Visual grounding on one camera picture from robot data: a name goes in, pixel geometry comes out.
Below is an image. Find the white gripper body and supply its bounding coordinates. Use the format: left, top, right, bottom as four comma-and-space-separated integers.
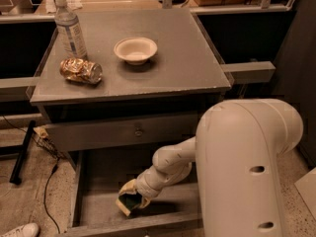
135, 173, 163, 199

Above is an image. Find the green and yellow sponge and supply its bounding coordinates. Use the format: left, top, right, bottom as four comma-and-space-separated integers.
116, 194, 142, 216

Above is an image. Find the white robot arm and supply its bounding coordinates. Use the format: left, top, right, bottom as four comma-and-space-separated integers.
117, 99, 303, 237

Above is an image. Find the open grey middle drawer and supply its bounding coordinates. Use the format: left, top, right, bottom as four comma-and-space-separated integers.
58, 143, 202, 237

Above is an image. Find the closed grey top drawer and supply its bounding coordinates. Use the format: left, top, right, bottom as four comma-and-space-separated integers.
45, 113, 198, 152

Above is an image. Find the round metal drawer knob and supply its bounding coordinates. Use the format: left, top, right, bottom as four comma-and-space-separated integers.
134, 127, 143, 137

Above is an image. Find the grey wooden drawer cabinet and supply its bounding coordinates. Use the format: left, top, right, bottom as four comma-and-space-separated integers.
26, 7, 235, 237

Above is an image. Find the white sneaker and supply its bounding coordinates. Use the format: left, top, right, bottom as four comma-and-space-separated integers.
0, 223, 40, 237

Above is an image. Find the black metal floor bar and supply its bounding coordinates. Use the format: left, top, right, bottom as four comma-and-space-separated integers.
10, 120, 36, 185

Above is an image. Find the crushed gold soda can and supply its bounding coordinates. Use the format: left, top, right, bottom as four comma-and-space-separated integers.
59, 58, 103, 84

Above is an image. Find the white paper bowl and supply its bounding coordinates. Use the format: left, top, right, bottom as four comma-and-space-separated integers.
114, 38, 158, 65

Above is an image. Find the clear plastic water bottle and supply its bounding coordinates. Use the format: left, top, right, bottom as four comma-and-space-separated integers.
54, 5, 88, 59

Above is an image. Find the white crumpled cloth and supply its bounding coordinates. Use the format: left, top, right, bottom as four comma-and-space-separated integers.
45, 0, 82, 13

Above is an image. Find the black floor cable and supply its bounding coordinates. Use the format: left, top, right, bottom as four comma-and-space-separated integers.
0, 116, 68, 234

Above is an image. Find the grey horizontal rail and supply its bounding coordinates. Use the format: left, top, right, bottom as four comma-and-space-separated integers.
221, 61, 276, 84

